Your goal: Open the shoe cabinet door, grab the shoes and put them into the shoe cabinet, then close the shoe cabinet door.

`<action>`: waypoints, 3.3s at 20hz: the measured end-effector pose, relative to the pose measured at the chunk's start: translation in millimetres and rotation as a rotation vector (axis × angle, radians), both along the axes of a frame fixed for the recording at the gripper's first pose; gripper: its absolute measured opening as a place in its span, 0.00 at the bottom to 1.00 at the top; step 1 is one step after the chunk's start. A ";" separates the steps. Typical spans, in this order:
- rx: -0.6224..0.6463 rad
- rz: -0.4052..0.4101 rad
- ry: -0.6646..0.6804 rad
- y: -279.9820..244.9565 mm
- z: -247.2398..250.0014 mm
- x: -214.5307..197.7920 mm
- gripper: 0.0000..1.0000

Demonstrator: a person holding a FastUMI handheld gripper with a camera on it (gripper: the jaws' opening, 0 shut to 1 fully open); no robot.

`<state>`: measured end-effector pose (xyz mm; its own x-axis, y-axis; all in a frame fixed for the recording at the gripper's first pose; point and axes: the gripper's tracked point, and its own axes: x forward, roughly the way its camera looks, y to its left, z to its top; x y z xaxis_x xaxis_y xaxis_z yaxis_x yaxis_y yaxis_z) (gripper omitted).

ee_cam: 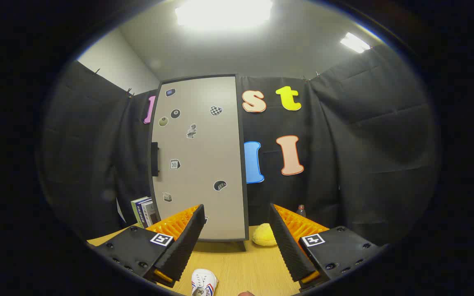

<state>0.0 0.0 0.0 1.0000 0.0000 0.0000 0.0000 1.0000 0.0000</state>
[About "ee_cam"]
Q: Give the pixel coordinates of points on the green and white book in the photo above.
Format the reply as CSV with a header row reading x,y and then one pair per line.
x,y
135,205

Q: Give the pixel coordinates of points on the grey book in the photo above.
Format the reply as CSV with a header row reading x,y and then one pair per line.
x,y
150,213

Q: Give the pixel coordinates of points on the large ceiling light panel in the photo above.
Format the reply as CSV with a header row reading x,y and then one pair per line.
x,y
224,14

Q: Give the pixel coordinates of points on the blue book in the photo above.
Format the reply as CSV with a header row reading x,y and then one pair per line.
x,y
141,211

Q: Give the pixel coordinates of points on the small clear bottle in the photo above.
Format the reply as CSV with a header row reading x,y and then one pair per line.
x,y
301,211

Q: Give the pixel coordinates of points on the white canvas shoe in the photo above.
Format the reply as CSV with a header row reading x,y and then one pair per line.
x,y
202,279

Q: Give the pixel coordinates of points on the grey shoe cabinet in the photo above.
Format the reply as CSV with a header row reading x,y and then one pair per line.
x,y
241,135

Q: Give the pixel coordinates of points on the small ceiling light panel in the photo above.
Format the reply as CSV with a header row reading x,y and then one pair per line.
x,y
354,42

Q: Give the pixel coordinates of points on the light grey shoe cabinet door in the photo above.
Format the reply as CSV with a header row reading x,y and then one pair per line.
x,y
204,156

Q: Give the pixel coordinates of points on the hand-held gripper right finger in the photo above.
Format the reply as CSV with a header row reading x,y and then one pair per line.
x,y
288,246

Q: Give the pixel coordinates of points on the yellow plush toy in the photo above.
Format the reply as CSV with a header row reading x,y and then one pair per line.
x,y
264,235

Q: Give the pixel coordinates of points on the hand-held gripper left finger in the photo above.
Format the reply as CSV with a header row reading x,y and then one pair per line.
x,y
183,246

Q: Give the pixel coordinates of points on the black backdrop cloth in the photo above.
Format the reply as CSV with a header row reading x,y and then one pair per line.
x,y
364,144

